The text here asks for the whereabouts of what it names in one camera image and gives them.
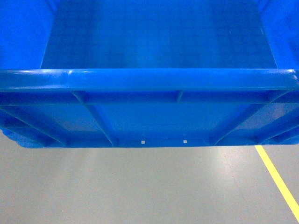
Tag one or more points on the large blue plastic crate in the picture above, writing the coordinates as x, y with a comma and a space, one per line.
149, 73

